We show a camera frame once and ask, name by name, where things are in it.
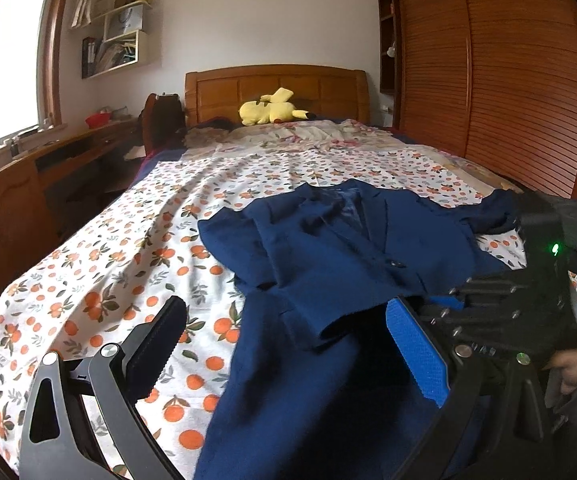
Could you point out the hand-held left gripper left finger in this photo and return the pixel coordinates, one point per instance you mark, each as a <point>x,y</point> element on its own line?
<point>156,350</point>

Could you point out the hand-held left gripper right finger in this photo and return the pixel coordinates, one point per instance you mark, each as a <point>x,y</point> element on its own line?
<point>416,355</point>

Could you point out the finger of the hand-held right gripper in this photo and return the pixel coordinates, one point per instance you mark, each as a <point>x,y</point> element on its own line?
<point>483,327</point>
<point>488,291</point>

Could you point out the navy blue jacket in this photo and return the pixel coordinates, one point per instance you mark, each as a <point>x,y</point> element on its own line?
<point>328,250</point>

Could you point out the orange print bed sheet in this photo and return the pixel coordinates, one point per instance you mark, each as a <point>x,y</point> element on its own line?
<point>118,270</point>

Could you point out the wooden slatted wardrobe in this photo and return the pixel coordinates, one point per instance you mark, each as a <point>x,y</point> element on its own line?
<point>493,85</point>

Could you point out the dark backpack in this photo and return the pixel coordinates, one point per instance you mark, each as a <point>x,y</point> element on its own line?
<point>161,120</point>

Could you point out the red bowl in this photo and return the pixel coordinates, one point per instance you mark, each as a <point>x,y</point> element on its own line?
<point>98,120</point>

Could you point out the dark wooden niche shelf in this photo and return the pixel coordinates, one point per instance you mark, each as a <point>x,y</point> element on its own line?
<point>387,67</point>

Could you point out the pale floral quilt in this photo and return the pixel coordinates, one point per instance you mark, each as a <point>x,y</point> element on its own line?
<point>293,135</point>

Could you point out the small white lamp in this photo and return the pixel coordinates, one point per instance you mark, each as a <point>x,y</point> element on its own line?
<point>391,50</point>

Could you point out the yellow plush toy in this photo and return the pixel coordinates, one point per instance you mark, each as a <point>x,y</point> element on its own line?
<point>263,110</point>

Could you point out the wooden headboard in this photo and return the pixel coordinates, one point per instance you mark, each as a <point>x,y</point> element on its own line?
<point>318,90</point>

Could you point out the window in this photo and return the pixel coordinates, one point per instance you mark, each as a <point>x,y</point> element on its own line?
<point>8,70</point>

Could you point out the white paper bag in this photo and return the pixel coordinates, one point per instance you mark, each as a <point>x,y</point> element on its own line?
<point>126,22</point>

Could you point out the books on wall shelf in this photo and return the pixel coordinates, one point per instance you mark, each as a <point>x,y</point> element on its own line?
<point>111,55</point>

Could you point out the white wall shelf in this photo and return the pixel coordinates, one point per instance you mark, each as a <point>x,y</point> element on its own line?
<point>144,47</point>

